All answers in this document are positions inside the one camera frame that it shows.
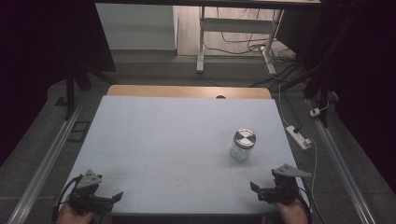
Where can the black plug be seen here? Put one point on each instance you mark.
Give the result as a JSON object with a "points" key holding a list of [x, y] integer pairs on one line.
{"points": [[298, 128]]}

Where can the white cabinet panel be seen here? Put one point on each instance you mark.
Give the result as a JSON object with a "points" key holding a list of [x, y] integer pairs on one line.
{"points": [[137, 26]]}

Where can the person's left hand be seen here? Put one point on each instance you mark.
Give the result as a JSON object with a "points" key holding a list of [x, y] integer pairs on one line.
{"points": [[70, 217]]}

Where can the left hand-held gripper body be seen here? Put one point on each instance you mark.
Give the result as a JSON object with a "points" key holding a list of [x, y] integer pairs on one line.
{"points": [[90, 202]]}

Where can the aluminium floor rail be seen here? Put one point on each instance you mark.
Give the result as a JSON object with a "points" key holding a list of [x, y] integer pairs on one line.
{"points": [[46, 165], [339, 158]]}

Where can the wooden table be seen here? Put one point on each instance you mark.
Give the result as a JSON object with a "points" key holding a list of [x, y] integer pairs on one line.
{"points": [[174, 91]]}

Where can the small white adapter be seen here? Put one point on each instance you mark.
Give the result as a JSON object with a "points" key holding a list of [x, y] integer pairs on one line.
{"points": [[314, 112]]}

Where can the person's right hand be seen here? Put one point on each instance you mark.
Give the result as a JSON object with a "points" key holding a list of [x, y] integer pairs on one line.
{"points": [[292, 213]]}

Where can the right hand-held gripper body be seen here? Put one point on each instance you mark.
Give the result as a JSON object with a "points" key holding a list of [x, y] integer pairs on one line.
{"points": [[285, 193]]}

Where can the round silver metal lid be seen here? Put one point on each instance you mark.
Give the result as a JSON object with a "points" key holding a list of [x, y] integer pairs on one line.
{"points": [[245, 138]]}

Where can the black metal stand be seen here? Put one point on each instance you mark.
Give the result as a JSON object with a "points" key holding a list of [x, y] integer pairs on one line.
{"points": [[320, 84]]}

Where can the white table cover sheet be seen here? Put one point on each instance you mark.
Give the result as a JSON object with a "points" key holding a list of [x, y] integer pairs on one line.
{"points": [[174, 140]]}

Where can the black rectangular floor frame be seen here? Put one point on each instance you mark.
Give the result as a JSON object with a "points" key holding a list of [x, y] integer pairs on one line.
{"points": [[78, 131]]}

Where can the black tripod stand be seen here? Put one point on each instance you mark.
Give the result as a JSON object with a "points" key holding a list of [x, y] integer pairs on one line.
{"points": [[71, 90]]}

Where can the clear glass jar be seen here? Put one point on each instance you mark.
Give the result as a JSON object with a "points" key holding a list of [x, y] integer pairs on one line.
{"points": [[239, 153]]}

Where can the white power strip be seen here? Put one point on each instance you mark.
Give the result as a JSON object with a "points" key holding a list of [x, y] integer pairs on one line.
{"points": [[299, 139]]}

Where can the black curtain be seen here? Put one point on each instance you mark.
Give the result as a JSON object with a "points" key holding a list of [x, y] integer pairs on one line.
{"points": [[364, 77], [37, 46]]}

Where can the white desk frame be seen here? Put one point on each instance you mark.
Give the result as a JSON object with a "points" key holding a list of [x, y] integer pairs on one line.
{"points": [[236, 25]]}

